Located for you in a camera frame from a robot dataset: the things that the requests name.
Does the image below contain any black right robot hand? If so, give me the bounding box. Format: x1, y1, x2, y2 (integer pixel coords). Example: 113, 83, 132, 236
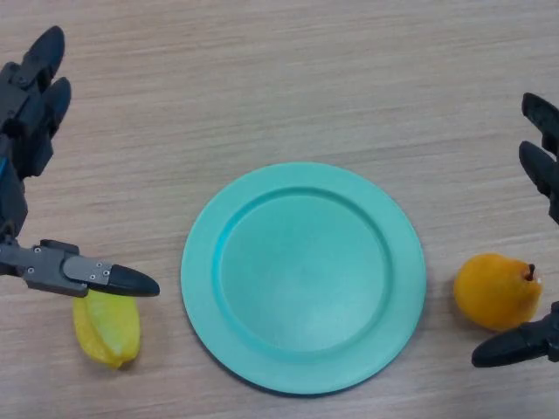
471, 92, 559, 368

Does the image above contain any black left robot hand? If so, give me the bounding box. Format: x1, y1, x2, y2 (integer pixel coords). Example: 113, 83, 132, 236
0, 25, 161, 299

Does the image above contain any yellow pear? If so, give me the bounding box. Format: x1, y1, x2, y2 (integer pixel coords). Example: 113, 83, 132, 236
452, 253, 544, 332

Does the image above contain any green round plate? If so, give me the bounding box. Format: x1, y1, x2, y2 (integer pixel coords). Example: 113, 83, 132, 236
180, 162, 427, 397

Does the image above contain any yellow starfruit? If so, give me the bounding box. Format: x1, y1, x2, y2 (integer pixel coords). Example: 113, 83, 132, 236
72, 291, 142, 370

